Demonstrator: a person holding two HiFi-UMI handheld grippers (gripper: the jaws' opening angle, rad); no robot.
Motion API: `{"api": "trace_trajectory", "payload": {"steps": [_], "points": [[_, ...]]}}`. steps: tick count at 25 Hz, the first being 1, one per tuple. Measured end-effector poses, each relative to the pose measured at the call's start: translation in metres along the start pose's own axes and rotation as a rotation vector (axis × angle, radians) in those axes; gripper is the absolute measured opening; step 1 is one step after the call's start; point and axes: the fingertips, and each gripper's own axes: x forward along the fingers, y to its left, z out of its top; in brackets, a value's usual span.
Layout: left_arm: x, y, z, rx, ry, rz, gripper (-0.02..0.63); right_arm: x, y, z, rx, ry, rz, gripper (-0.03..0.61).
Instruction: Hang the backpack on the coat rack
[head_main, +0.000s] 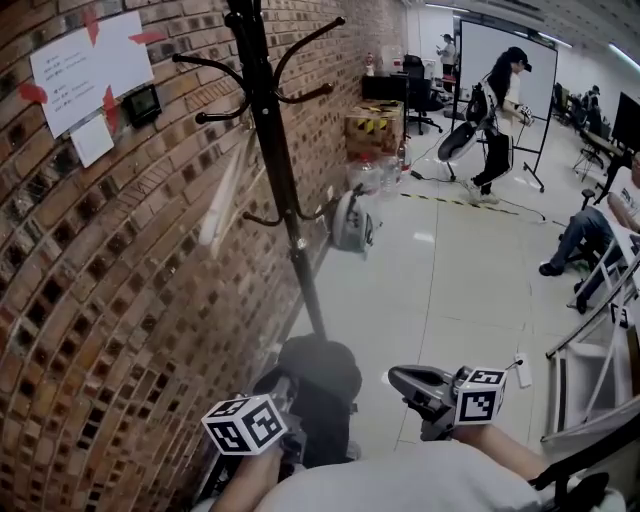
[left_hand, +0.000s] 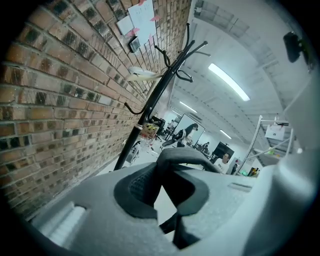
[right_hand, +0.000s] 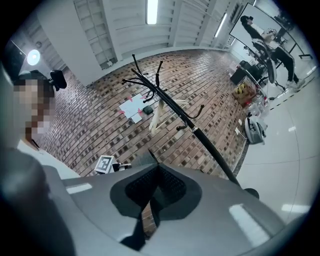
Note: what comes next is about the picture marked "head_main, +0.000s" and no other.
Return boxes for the black and white tilted chair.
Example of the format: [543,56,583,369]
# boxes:
[436,120,480,184]

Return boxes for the black office chair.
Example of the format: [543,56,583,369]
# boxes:
[401,54,445,136]

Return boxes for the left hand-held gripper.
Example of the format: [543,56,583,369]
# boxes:
[200,370,307,469]

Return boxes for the cardboard boxes with striped tape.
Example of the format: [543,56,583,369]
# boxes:
[344,99,406,162]

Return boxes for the small white paper note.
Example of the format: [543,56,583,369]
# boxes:
[69,114,116,169]

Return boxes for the person's right forearm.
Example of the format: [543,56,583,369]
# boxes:
[451,424,551,482]

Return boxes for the large white paper sheet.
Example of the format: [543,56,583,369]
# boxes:
[29,10,155,140]

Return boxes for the ceiling light strip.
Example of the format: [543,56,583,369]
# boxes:
[606,42,640,65]
[523,29,574,50]

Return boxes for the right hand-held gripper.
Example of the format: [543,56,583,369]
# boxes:
[387,364,509,442]

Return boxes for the yellow and black floor tape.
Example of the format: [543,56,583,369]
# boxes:
[399,191,522,217]

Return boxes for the white metal frame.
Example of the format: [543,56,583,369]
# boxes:
[541,233,640,442]

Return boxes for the person's grey shirt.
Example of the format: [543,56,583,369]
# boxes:
[239,442,551,512]

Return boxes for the black monitor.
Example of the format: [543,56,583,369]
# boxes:
[611,91,640,151]

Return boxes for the black coat rack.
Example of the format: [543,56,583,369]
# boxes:
[172,0,351,346]

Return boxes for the black cabinet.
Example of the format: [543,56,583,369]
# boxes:
[360,73,409,104]

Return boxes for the rolling whiteboard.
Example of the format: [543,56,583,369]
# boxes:
[451,19,560,195]

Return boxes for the person's left forearm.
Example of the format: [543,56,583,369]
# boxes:
[223,446,284,507]

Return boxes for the white power strip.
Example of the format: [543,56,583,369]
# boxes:
[513,352,534,389]

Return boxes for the large clear water jug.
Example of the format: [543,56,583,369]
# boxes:
[346,153,384,195]

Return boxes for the clear plastic bottle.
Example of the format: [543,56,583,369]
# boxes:
[381,154,402,200]

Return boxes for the black wall-mounted display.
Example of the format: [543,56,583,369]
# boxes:
[122,84,163,129]

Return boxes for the red tape piece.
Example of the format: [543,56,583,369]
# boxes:
[128,30,167,47]
[101,85,122,135]
[18,82,49,106]
[82,6,102,47]

